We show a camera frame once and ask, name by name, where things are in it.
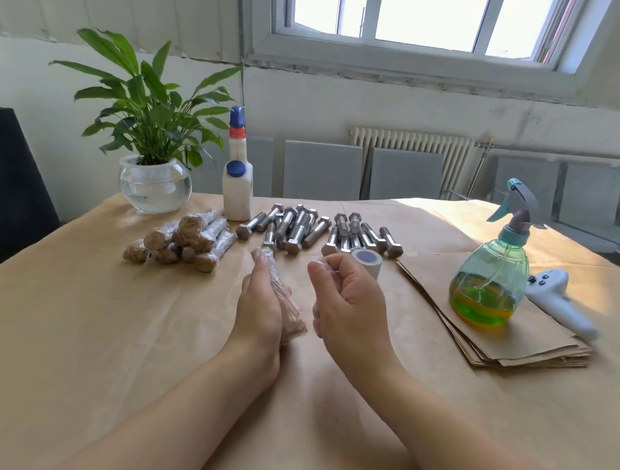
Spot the white framed window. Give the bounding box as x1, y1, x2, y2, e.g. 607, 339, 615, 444
244, 0, 616, 98

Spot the white vertical blind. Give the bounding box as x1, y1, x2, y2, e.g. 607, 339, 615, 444
0, 0, 248, 64

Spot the green spray bottle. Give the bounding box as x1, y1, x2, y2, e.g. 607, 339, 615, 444
448, 178, 546, 327

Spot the white handheld controller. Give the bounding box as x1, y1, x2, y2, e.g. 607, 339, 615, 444
526, 269, 600, 340

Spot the person's left forearm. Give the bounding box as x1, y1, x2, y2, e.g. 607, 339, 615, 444
63, 343, 277, 470

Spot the pile of steel bolts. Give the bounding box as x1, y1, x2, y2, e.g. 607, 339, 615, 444
236, 203, 405, 259

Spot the black trash bin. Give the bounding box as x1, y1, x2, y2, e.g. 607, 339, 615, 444
0, 107, 61, 265

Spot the white radiator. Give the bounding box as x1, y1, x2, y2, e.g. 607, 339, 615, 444
349, 127, 476, 199

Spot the round glass vase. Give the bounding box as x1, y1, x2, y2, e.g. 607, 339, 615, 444
118, 156, 193, 215

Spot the white glue bottle blue cap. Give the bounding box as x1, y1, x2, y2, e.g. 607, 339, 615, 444
222, 105, 255, 223

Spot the person's left hand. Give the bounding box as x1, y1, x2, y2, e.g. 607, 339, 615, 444
225, 250, 289, 389

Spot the stack of brown paper sheets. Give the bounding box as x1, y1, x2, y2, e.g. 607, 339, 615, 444
395, 254, 594, 369

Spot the steel hex bolt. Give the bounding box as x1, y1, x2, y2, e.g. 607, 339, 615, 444
143, 221, 181, 252

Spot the person's right hand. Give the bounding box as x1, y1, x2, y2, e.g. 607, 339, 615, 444
307, 256, 400, 387

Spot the grey chair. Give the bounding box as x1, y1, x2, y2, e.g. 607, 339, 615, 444
368, 147, 447, 201
194, 138, 275, 195
282, 140, 366, 201
492, 157, 568, 219
562, 163, 620, 248

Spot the white cling film roll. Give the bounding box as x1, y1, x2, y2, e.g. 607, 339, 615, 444
349, 247, 385, 282

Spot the large brown paper table cover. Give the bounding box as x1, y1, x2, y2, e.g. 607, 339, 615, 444
0, 194, 620, 470

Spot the person's right forearm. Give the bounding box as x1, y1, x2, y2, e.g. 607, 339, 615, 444
353, 358, 544, 470

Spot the green leafy plant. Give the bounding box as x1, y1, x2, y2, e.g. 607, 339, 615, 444
50, 27, 243, 168

